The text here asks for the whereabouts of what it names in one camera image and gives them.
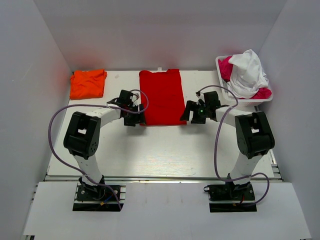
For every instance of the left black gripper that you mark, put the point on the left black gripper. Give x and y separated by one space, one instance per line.
139 118

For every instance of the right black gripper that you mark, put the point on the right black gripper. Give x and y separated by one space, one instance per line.
192 106

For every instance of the red t-shirt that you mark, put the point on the red t-shirt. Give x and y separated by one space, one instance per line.
163 97

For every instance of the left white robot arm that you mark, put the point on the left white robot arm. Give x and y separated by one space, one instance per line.
83 132

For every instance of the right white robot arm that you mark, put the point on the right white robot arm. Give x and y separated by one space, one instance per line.
254 136

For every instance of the pink t-shirt in basket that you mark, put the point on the pink t-shirt in basket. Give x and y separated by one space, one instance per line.
225 71

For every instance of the folded orange t-shirt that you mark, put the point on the folded orange t-shirt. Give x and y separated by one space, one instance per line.
87 84

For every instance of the white plastic basket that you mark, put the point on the white plastic basket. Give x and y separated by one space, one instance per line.
241 102

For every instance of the white t-shirt in basket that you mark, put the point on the white t-shirt in basket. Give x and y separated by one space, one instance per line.
247 75

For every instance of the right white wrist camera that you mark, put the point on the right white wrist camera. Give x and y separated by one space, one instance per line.
200 98

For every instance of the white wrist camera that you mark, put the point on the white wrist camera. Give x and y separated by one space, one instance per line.
135 97
200 98

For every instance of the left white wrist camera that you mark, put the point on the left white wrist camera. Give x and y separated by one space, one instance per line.
135 97

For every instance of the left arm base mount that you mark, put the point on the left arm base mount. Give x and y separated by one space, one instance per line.
89 198

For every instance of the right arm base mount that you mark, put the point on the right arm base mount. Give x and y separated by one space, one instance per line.
231 198

